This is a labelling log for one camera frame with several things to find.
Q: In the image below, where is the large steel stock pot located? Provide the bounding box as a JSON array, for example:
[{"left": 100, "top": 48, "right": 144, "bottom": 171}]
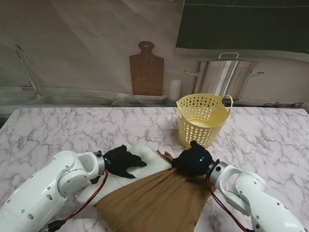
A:
[{"left": 184, "top": 52, "right": 266, "bottom": 102}]

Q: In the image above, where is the white pillar candle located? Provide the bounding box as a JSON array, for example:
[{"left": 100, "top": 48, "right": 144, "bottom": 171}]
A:
[{"left": 169, "top": 79, "right": 183, "bottom": 102}]

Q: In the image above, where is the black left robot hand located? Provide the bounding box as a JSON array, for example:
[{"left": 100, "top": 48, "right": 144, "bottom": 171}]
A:
[{"left": 103, "top": 144, "right": 148, "bottom": 179}]

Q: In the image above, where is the chrome kitchen faucet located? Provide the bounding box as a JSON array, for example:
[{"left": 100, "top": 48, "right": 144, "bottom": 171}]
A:
[{"left": 15, "top": 43, "right": 42, "bottom": 97}]

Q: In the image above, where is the yellow perforated laundry basket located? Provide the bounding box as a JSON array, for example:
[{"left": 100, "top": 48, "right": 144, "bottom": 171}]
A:
[{"left": 176, "top": 94, "right": 234, "bottom": 149}]

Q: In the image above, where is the white pillow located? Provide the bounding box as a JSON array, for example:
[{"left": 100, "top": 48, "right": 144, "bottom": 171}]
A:
[{"left": 77, "top": 141, "right": 171, "bottom": 206}]

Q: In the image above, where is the red black arm cable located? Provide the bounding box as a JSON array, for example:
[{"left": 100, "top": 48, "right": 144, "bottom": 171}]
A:
[
  {"left": 44, "top": 168, "right": 109, "bottom": 232},
  {"left": 205, "top": 174, "right": 254, "bottom": 232}
]

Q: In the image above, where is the steel kitchen sink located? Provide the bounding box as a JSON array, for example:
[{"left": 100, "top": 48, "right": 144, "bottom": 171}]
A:
[{"left": 36, "top": 94, "right": 119, "bottom": 106}]

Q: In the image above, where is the red black right arm cable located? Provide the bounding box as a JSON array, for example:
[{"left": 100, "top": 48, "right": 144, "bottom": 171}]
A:
[{"left": 205, "top": 174, "right": 254, "bottom": 232}]

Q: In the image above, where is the brown pillowcase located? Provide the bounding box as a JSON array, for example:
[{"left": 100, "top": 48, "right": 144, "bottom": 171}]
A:
[{"left": 93, "top": 150, "right": 213, "bottom": 232}]

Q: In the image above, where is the black stove grate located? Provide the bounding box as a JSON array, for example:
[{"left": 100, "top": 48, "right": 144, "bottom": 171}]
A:
[{"left": 263, "top": 101, "right": 305, "bottom": 108}]

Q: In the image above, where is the dark range hood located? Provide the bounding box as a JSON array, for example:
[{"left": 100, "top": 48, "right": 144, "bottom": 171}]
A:
[{"left": 175, "top": 0, "right": 309, "bottom": 53}]

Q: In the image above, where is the stack of white plates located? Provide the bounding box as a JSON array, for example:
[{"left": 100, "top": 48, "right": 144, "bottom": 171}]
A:
[{"left": 123, "top": 94, "right": 169, "bottom": 105}]

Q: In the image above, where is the brown wooden cutting board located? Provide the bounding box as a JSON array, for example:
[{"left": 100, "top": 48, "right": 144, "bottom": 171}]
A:
[{"left": 129, "top": 41, "right": 165, "bottom": 96}]

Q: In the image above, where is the red black left arm cable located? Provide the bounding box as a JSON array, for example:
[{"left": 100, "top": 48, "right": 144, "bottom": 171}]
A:
[{"left": 44, "top": 168, "right": 109, "bottom": 232}]

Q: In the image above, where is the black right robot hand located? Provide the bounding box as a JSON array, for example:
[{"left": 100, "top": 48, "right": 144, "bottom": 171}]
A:
[{"left": 171, "top": 140, "right": 215, "bottom": 178}]

